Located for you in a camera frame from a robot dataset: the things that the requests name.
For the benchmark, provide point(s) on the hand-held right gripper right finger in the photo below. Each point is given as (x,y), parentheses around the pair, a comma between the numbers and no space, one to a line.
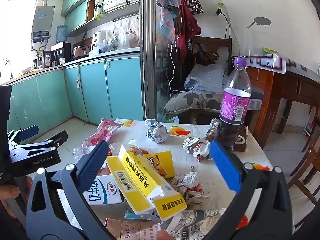
(222,165)

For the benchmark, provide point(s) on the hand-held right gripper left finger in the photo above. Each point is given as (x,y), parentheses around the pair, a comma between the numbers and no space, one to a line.
(93,165)

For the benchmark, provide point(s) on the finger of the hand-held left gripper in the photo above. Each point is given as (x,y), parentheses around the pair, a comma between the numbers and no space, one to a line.
(50,140)
(28,131)

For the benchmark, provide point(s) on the silver red wrapper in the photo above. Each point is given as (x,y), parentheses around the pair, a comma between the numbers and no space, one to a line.
(195,147)

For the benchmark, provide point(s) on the pink snack wrapper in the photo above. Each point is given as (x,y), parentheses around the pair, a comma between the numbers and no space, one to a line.
(105,130)

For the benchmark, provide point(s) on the long yellow cardboard box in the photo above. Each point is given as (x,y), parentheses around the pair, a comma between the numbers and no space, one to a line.
(140,180)

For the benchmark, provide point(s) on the yellow juice carton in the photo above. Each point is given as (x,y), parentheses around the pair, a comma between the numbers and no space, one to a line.
(162,162)

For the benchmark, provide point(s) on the pink snack box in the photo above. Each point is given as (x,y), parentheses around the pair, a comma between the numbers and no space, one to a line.
(125,230)

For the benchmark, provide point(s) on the grey paper ball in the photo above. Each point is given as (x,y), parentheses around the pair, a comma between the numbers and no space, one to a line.
(157,131)

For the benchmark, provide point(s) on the person's left hand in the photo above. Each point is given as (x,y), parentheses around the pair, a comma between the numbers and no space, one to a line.
(7,192)

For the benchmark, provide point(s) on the crushed clear plastic bottle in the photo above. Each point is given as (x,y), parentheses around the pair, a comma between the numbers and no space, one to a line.
(81,152)

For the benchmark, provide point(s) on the white milk carton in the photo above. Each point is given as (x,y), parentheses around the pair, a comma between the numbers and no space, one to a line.
(105,190)

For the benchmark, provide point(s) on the brown snack packet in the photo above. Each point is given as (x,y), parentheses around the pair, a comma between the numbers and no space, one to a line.
(241,140)

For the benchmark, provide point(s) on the fruit print tablecloth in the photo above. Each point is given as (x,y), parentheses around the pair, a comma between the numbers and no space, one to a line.
(182,166)

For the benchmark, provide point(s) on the crumpled silver white wrapper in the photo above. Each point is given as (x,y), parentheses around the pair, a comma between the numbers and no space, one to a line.
(187,185)

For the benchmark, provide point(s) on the purple label plastic bottle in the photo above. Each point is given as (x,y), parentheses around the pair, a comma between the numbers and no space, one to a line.
(235,105)

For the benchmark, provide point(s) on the floral printed paper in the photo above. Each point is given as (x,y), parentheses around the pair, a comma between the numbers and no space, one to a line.
(195,222)

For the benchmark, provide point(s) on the teal lower kitchen cabinets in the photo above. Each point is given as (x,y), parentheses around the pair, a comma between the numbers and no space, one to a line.
(95,87)

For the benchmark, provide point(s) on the floral grey cushion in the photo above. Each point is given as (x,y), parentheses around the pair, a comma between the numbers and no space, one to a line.
(190,102)

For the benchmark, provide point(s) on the black drink dispenser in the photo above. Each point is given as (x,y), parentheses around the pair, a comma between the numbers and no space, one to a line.
(60,52)

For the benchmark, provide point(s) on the brown wooden chair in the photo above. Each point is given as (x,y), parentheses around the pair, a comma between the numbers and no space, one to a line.
(307,160)

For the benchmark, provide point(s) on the bubble wrap sheet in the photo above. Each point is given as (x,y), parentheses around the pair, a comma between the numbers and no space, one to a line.
(207,77)

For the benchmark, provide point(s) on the brown wooden side table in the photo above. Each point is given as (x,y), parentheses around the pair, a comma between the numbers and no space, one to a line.
(270,85)

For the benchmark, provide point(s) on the brown rice cooker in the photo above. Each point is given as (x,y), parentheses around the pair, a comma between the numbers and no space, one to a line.
(81,51)

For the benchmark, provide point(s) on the bright kitchen window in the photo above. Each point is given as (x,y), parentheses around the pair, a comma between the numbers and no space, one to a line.
(15,30)

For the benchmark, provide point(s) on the blue water jug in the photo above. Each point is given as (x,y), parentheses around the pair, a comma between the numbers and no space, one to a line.
(61,33)

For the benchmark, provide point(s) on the grey water heater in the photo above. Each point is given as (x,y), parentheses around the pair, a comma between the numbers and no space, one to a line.
(42,22)

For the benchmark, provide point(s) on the patterned white table cover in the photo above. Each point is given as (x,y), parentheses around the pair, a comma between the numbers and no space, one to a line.
(265,62)

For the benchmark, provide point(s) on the dark wooden chair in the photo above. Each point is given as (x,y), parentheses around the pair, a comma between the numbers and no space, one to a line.
(212,42)

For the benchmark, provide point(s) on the white plastic bags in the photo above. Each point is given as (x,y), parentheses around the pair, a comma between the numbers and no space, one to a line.
(125,35)

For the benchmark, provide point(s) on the green white tissue pack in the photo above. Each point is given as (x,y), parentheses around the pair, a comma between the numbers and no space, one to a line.
(99,5)

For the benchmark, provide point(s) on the red hanging garment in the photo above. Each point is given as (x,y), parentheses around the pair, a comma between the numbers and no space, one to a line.
(187,25)

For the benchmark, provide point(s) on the grey desk lamp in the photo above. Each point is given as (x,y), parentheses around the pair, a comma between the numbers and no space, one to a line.
(261,21)

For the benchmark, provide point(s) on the plaid hanging cloth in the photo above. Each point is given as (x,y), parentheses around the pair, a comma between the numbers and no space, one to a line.
(167,17)

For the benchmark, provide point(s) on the black white patterned garment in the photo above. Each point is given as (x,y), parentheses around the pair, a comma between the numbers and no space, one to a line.
(193,1)

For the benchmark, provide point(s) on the metal sliding door frame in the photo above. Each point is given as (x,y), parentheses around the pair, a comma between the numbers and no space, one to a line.
(147,55)

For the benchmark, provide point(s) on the wall plug charger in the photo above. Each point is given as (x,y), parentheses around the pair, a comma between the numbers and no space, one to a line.
(218,11)

